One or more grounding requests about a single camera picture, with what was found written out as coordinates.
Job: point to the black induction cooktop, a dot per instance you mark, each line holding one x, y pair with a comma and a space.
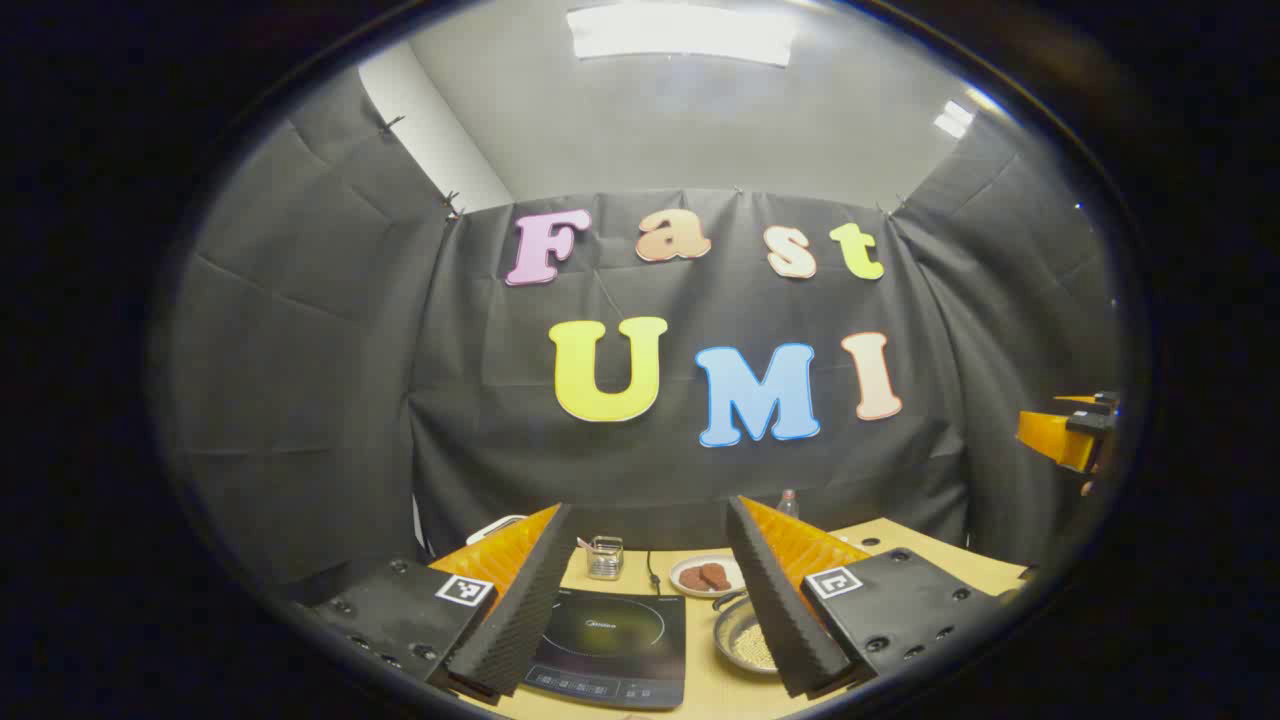
610, 640

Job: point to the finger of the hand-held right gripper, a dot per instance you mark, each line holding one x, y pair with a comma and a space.
1055, 437

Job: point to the white round plate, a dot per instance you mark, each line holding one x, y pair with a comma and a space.
737, 585

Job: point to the small ceiling light panel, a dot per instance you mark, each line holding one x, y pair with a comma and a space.
955, 118

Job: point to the brown meat slice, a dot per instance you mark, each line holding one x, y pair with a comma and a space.
716, 575
691, 579

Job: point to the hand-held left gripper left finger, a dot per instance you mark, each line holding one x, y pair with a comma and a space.
520, 620

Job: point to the large ceiling light panel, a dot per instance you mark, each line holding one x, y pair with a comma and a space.
680, 35

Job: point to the black backdrop cloth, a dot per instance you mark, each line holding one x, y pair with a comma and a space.
480, 440

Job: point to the clear water bottle red label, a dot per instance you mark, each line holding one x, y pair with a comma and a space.
788, 505

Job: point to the pile of yellow soybeans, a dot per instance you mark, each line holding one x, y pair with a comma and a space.
756, 650

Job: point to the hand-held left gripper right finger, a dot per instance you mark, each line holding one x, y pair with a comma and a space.
780, 610

